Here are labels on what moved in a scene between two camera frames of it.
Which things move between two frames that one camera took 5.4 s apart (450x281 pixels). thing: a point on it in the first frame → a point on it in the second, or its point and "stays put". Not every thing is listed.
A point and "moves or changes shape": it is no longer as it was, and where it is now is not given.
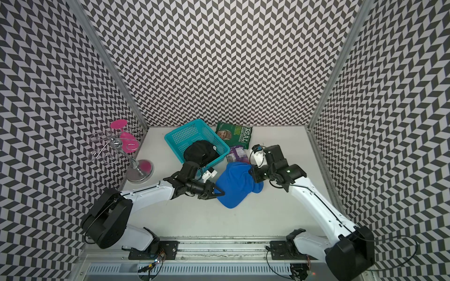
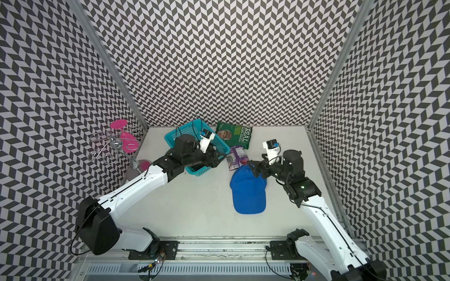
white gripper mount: (211, 172) → (205, 140)
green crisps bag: (235, 136) stays put
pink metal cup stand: (109, 145) stays put
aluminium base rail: (197, 260) stays put
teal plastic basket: (179, 139) stays put
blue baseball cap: (238, 184) moves or changes shape
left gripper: (207, 193) → (214, 161)
